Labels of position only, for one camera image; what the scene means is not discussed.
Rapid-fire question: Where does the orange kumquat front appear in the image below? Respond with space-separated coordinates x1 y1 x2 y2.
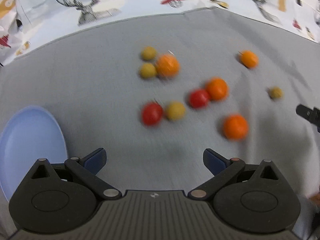
222 114 249 140

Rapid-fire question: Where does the yellow-green small fruit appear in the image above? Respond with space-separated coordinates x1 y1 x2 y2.
165 101 186 121

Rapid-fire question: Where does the red cherry tomato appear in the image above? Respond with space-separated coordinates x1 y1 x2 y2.
141 101 163 126
188 89 209 109

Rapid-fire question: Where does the light blue plastic plate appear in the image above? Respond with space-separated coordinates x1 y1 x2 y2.
1 106 68 201

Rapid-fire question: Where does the grey cloth mat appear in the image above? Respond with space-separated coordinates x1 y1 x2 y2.
1 9 319 239

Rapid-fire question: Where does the orange kumquat with stem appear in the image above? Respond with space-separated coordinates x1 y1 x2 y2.
156 54 180 78

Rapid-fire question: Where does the deer print white cloth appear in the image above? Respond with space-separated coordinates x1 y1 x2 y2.
1 0 319 66

